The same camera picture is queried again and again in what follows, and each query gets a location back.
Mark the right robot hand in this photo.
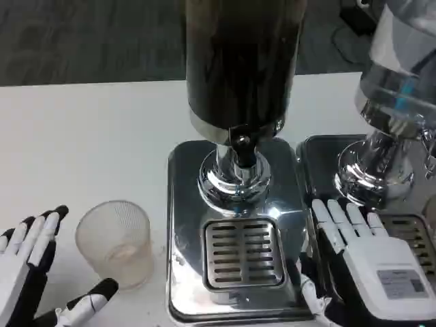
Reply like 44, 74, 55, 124
298, 199, 433, 327

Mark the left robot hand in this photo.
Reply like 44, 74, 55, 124
0, 204, 119, 327

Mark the clear ribbed glass cup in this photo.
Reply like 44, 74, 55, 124
74, 200, 155, 291

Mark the steel drip grid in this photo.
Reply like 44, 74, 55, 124
377, 214, 436, 283
203, 219, 287, 290

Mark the steel drip tray base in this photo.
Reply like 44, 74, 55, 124
166, 138, 316, 324
295, 134, 436, 327

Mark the chrome dispenser tap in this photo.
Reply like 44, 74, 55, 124
420, 129, 436, 180

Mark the black dispenser tap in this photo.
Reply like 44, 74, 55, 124
228, 124, 260, 170

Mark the clear drink dispenser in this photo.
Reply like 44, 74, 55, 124
333, 0, 436, 211

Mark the dark drink dispenser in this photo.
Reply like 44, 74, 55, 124
182, 0, 307, 211

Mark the black box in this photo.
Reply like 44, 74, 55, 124
340, 0, 378, 35

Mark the black cable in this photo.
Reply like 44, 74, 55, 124
332, 24, 375, 65

